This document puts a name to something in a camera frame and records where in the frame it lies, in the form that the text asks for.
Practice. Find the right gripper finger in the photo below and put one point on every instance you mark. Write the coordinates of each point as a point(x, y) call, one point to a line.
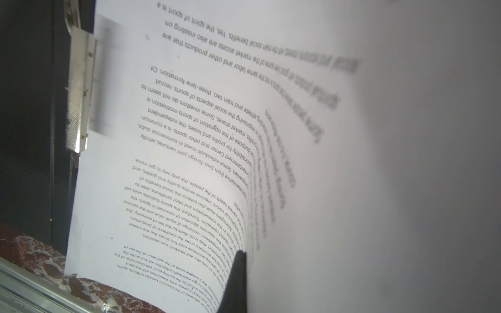
point(234, 299)

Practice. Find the printed sheet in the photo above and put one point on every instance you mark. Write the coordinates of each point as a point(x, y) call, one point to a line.
point(350, 148)

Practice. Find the folder white cover black inside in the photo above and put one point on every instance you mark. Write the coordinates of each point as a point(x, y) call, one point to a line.
point(38, 177)

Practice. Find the metal folder clip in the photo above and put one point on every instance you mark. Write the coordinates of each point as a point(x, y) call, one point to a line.
point(80, 81)

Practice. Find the aluminium front rail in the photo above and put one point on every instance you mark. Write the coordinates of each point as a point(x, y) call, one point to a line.
point(22, 291)

